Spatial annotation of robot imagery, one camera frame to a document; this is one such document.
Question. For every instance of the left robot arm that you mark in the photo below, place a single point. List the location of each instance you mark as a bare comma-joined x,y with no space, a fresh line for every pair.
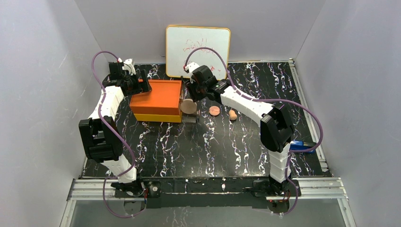
100,137

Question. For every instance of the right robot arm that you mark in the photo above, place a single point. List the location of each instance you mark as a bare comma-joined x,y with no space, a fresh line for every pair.
276,127

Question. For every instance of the small round pink puff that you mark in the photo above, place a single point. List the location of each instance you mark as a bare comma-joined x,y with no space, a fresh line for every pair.
214,110

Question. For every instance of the orange drawer organizer box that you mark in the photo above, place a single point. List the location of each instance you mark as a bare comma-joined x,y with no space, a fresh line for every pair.
161,104

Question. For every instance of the large round beige puff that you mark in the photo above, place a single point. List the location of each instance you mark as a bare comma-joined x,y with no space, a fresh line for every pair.
188,106

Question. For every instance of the blue stapler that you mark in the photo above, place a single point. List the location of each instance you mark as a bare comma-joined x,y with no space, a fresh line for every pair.
300,145

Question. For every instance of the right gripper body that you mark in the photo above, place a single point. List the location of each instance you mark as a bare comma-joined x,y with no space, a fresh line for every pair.
191,92

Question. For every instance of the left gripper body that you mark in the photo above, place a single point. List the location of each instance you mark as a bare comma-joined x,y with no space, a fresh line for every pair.
143,85

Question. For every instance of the yellow-framed whiteboard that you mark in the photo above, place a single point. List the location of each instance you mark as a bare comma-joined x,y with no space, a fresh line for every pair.
203,45

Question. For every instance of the beige gourd makeup sponge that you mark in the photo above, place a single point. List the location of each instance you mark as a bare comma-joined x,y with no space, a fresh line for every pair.
232,115

